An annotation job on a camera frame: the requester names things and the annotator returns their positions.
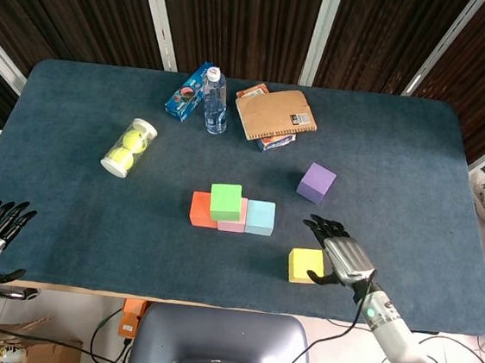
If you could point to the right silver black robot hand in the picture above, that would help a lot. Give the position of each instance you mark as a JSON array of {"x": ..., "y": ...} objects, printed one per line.
[{"x": 347, "y": 257}]

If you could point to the yellow foam cube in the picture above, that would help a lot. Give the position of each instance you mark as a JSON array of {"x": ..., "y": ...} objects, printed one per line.
[{"x": 303, "y": 263}]

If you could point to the purple foam cube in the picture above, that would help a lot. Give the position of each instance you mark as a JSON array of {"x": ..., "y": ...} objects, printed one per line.
[{"x": 317, "y": 180}]

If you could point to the light blue foam cube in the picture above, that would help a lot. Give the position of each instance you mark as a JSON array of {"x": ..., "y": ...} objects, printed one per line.
[{"x": 260, "y": 218}]

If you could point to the pink foam cube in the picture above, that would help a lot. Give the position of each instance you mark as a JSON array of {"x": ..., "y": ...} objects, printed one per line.
[{"x": 232, "y": 226}]

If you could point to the green foam cube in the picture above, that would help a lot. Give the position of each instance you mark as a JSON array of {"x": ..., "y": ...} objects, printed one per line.
[{"x": 225, "y": 201}]

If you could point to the red foam cube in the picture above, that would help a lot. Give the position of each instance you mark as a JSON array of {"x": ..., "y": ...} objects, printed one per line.
[{"x": 200, "y": 214}]

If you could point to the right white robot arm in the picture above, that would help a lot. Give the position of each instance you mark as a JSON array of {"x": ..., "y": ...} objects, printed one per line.
[{"x": 403, "y": 341}]

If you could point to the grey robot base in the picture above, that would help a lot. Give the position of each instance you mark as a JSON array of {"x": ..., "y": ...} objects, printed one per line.
[{"x": 221, "y": 339}]

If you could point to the chrome metal bar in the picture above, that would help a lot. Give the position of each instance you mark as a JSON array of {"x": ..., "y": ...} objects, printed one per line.
[{"x": 5, "y": 294}]

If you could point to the blue felt table cloth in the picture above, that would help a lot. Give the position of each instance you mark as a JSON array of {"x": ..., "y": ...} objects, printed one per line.
[{"x": 91, "y": 217}]

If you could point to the brown cardboard box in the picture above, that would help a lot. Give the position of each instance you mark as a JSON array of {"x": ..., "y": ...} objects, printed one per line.
[{"x": 55, "y": 354}]

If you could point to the blue white card box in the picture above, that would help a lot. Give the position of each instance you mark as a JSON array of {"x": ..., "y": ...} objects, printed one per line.
[{"x": 277, "y": 142}]

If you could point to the clear tennis ball tube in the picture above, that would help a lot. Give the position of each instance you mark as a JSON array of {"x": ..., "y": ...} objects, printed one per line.
[{"x": 116, "y": 168}]

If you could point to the brown cardboard package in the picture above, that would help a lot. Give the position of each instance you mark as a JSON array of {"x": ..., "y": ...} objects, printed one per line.
[{"x": 271, "y": 113}]

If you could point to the orange device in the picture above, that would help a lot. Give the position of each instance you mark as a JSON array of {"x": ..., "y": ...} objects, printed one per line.
[{"x": 127, "y": 325}]

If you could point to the yellow tennis ball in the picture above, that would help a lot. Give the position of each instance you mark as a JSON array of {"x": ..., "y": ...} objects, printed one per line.
[
  {"x": 121, "y": 158},
  {"x": 135, "y": 141}
]

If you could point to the orange paper packet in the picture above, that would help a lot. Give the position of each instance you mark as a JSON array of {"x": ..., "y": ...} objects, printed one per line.
[{"x": 252, "y": 90}]

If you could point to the clear plastic water bottle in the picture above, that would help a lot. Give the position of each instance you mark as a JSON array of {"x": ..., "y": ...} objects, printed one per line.
[{"x": 215, "y": 105}]

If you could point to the blue cookie box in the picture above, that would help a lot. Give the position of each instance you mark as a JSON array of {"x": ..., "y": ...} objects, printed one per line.
[{"x": 184, "y": 97}]

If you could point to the white metal frame post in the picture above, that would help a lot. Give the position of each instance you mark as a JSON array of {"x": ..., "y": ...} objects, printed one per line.
[
  {"x": 438, "y": 50},
  {"x": 159, "y": 21},
  {"x": 321, "y": 33}
]

